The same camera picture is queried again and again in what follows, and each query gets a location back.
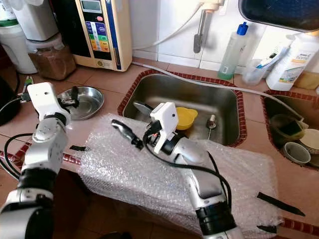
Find clear bubble wrap sheet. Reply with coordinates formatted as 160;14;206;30
77;114;282;239

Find grey metal faucet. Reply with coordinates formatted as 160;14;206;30
193;9;210;54

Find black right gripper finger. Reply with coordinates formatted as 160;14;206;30
111;119;145;149
133;101;155;115

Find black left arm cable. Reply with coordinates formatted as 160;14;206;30
0;92;30;177

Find white water supply hose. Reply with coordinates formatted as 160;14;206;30
132;7;202;50

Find yellow sponge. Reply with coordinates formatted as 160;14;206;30
294;71;319;90

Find olive green plastic pot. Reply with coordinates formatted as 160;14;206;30
269;114;305;143

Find white labelled bottle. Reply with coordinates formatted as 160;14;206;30
0;0;16;20

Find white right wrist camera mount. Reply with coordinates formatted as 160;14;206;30
150;102;179;155

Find dark blue tray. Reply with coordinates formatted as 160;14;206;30
238;0;319;33

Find small steel sink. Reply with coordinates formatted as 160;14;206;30
262;90;319;167

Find green liquid bottle blue cap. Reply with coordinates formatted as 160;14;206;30
218;22;250;80

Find small white ceramic cup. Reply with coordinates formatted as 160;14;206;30
283;142;311;166

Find beige water ionizer machine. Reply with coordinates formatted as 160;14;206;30
52;0;134;72

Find white drain hose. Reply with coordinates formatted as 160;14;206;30
132;62;305;120

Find blue white toothbrush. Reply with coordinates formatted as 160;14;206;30
257;46;291;69

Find green hinged training chopsticks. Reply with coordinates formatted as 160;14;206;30
20;76;36;100

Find clear jar of brown powder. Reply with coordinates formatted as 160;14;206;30
26;34;75;80

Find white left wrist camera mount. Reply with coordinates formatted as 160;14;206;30
26;82;59;119

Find white detergent bottle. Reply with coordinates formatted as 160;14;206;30
265;31;319;92

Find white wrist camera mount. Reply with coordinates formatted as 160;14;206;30
150;102;179;155
26;82;59;119

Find grey plastic container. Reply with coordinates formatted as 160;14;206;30
12;0;58;41

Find white jar with green lid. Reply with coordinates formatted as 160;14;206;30
0;19;38;74

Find white ceramic bowl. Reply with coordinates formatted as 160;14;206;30
299;128;319;155

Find clear plastic cup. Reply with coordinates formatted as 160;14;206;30
242;59;270;85

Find round stainless steel dish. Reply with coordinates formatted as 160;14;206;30
65;86;105;121

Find yellow plastic bowl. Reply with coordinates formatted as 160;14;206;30
176;107;198;131

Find large stainless steel sink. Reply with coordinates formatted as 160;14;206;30
119;74;242;146

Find beige faucet diverter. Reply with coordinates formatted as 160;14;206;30
197;0;225;13

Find black kettle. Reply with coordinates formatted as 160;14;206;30
0;75;20;125

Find long black tape strip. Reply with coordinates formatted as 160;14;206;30
257;192;306;217

